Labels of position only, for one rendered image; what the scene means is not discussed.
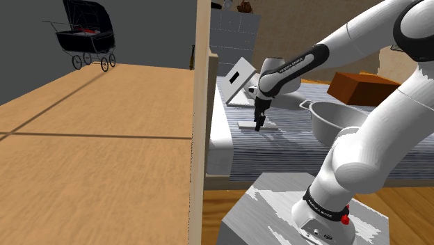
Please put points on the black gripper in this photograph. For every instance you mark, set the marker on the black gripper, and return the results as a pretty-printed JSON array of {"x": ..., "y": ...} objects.
[{"x": 262, "y": 106}]

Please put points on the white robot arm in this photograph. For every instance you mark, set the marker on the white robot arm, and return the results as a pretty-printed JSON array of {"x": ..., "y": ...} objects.
[{"x": 379, "y": 135}]

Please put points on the white flat tablet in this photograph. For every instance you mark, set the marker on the white flat tablet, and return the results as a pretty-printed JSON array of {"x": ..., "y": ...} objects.
[{"x": 270, "y": 127}]

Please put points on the wooden bed with striped blanket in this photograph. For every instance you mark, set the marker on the wooden bed with striped blanket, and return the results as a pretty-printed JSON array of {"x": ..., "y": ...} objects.
[{"x": 271, "y": 156}]

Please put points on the grey cabinet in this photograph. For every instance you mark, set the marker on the grey cabinet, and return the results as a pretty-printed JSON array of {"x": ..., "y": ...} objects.
[{"x": 234, "y": 37}]

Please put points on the dark slim stick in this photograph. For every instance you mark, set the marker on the dark slim stick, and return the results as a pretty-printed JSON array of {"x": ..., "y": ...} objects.
[{"x": 192, "y": 59}]

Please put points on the orange brown box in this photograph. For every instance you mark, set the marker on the orange brown box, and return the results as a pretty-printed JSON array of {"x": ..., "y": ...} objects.
[{"x": 359, "y": 90}]

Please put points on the grey robot stand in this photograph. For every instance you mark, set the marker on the grey robot stand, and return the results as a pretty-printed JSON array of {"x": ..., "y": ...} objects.
[{"x": 251, "y": 217}]

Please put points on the black pram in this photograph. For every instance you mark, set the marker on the black pram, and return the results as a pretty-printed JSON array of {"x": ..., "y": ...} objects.
[{"x": 86, "y": 40}]

